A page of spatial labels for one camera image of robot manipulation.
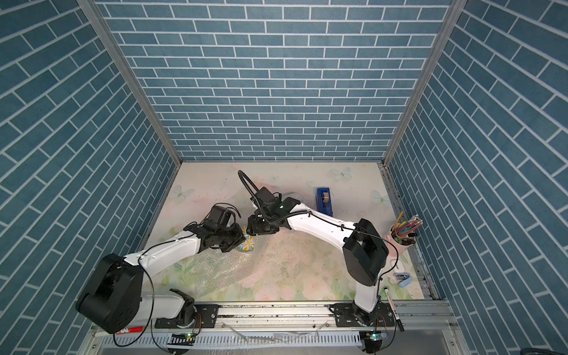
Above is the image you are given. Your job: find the black marker pen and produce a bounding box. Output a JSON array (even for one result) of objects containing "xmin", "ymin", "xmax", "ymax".
[{"xmin": 383, "ymin": 287, "xmax": 405, "ymax": 332}]

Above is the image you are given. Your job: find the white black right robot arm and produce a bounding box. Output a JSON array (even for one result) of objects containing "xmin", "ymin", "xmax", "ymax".
[{"xmin": 247, "ymin": 188, "xmax": 389, "ymax": 326}]

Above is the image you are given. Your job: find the white small box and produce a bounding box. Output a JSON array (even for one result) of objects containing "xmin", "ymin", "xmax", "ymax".
[{"xmin": 391, "ymin": 260, "xmax": 406, "ymax": 275}]

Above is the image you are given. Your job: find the blue tape dispenser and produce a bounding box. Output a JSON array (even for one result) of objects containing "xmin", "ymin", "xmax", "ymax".
[{"xmin": 316, "ymin": 187, "xmax": 333, "ymax": 217}]

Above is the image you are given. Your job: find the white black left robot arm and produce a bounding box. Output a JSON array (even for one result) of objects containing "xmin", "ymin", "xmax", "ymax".
[{"xmin": 75, "ymin": 203, "xmax": 246, "ymax": 334}]

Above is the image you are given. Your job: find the aluminium corner frame post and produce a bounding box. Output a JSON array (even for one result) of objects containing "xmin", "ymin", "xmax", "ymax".
[
  {"xmin": 383, "ymin": 0, "xmax": 467, "ymax": 168},
  {"xmin": 77, "ymin": 0, "xmax": 182, "ymax": 168}
]

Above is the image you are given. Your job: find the bundle of coloured pencils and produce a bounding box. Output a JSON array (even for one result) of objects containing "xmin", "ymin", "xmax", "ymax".
[{"xmin": 393, "ymin": 212, "xmax": 423, "ymax": 242}]

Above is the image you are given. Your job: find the white vented cable duct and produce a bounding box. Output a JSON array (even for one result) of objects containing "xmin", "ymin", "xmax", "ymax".
[{"xmin": 101, "ymin": 331, "xmax": 362, "ymax": 349}]

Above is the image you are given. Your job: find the pink pencil holder cup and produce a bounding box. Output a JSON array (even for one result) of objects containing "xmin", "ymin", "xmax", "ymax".
[{"xmin": 384, "ymin": 225, "xmax": 416, "ymax": 257}]

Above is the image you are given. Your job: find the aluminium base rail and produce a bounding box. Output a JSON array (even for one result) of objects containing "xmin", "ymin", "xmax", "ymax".
[{"xmin": 92, "ymin": 300, "xmax": 458, "ymax": 334}]

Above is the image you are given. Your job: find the blue white stapler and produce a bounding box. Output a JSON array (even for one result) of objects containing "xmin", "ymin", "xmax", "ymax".
[{"xmin": 393, "ymin": 273, "xmax": 413, "ymax": 288}]

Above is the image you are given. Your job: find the aluminium corner frame post left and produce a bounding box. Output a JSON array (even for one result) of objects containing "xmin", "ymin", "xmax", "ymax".
[{"xmin": 77, "ymin": 0, "xmax": 182, "ymax": 168}]

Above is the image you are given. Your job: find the red white marker pen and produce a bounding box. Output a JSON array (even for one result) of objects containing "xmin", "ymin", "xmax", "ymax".
[{"xmin": 116, "ymin": 326, "xmax": 145, "ymax": 335}]

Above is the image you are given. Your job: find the aluminium corner frame post right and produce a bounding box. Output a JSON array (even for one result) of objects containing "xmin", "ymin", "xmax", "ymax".
[{"xmin": 383, "ymin": 0, "xmax": 467, "ymax": 168}]

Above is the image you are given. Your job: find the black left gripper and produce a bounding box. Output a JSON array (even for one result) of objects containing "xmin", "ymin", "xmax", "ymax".
[{"xmin": 215, "ymin": 222, "xmax": 249, "ymax": 252}]

